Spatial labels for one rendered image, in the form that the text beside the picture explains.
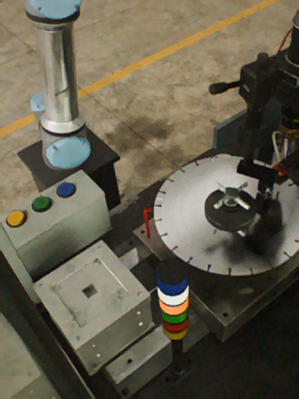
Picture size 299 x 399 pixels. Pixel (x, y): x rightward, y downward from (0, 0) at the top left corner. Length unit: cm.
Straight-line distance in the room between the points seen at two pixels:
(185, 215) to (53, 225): 32
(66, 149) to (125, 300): 45
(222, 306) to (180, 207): 23
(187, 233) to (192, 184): 14
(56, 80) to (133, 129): 162
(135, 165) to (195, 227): 153
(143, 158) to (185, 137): 29
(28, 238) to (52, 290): 16
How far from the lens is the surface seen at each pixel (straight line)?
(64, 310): 89
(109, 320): 86
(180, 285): 59
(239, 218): 91
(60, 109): 109
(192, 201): 94
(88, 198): 105
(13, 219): 105
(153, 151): 247
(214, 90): 79
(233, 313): 91
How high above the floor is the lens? 167
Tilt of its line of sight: 50 degrees down
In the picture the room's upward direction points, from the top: 7 degrees counter-clockwise
